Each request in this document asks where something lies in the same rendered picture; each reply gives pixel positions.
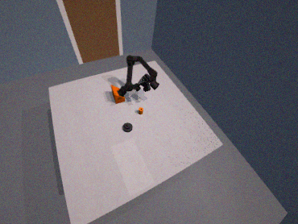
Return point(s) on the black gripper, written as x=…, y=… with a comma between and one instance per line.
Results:
x=143, y=81

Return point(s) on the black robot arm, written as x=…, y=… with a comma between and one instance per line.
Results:
x=130, y=60

